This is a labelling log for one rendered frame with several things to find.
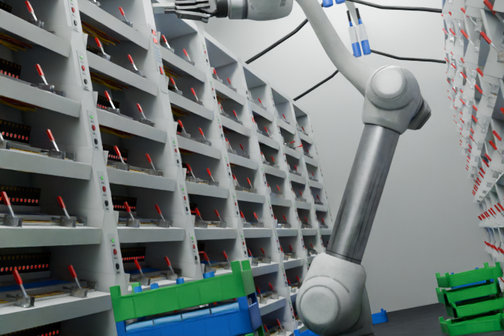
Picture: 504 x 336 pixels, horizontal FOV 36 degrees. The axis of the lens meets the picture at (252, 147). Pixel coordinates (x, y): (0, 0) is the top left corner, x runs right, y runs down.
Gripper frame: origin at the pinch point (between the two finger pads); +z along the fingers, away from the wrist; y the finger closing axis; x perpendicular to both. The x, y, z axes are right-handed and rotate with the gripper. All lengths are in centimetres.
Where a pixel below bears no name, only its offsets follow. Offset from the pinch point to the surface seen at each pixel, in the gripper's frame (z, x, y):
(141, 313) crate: 16, 7, -106
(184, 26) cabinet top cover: -20, -86, 81
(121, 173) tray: 17, -36, -37
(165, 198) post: 0, -79, -20
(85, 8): 24.3, -8.0, 9.8
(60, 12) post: 31.6, 2.2, -2.6
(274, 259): -65, -201, 15
